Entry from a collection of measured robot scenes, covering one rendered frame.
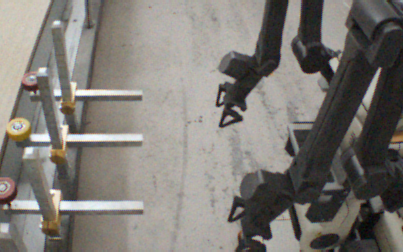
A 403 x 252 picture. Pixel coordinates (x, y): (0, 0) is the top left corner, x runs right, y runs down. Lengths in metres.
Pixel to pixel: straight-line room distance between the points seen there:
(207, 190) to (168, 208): 0.25
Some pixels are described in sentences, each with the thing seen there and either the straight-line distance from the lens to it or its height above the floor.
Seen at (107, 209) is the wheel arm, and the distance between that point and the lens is 1.26.
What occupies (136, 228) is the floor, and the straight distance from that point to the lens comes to 2.17.
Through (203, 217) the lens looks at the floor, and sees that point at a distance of 2.22.
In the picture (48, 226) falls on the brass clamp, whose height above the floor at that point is 0.83.
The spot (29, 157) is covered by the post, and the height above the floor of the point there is 1.11.
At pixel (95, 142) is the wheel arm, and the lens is 1.40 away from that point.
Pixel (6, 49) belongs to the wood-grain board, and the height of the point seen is 0.90.
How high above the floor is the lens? 1.87
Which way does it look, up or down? 45 degrees down
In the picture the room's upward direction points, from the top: 7 degrees clockwise
